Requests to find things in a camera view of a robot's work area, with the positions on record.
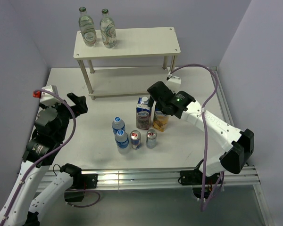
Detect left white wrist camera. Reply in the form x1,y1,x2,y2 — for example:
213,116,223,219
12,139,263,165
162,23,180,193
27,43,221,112
33,85,60,106

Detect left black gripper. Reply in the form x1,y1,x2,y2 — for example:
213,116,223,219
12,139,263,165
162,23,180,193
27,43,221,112
40,92,87,141

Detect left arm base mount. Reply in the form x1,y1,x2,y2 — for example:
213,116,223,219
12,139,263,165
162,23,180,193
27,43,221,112
64,174,98,203

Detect glass water bottle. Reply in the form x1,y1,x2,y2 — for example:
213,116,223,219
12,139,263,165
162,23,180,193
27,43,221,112
100,8,117,48
78,7,97,47

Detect plastic water bottle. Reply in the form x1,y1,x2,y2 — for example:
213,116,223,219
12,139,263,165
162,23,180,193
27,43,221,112
115,129,130,154
112,117,125,135

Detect aluminium frame rail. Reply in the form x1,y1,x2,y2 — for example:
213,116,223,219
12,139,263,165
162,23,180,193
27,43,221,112
41,67,274,226

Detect silver energy can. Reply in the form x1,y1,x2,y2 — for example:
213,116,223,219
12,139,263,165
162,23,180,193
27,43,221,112
146,129,157,149

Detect white two-tier shelf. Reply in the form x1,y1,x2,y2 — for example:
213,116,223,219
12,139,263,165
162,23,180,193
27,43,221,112
73,27,181,100

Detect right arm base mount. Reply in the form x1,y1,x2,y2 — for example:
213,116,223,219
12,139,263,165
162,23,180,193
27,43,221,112
177,169,223,186

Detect pineapple juice carton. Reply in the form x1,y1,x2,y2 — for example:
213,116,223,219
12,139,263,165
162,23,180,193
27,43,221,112
152,105,169,132

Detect left glass water bottle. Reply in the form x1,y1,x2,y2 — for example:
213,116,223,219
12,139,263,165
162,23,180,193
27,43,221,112
78,7,97,47

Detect right glass water bottle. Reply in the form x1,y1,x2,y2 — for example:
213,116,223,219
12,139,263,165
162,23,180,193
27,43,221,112
100,8,117,48

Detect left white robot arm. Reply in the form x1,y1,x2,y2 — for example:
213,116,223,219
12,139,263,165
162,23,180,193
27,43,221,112
0,93,88,226

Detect purple juice carton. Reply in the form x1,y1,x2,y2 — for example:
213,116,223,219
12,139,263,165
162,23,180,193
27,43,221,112
136,97,151,130

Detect blue red energy can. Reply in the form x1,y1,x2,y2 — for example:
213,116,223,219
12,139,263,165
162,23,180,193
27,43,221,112
130,130,141,150

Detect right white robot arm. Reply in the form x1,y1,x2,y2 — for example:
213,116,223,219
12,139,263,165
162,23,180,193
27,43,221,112
147,81,254,184

